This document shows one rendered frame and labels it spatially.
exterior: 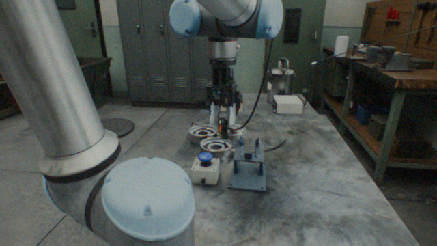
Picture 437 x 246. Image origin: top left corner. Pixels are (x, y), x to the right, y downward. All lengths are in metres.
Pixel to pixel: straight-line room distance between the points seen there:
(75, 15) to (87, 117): 4.46
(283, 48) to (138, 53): 1.95
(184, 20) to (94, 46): 4.21
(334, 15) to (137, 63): 2.78
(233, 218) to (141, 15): 3.41
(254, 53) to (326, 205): 3.47
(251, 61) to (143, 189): 3.78
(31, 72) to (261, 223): 0.51
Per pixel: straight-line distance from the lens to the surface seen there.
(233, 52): 0.67
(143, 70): 3.91
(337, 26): 4.20
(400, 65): 2.41
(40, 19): 0.38
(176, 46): 3.70
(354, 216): 0.72
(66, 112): 0.40
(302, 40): 3.75
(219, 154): 0.84
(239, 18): 0.47
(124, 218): 0.35
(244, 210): 0.67
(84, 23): 4.78
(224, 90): 0.67
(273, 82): 1.82
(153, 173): 0.38
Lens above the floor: 1.23
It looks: 22 degrees down
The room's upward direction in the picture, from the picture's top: straight up
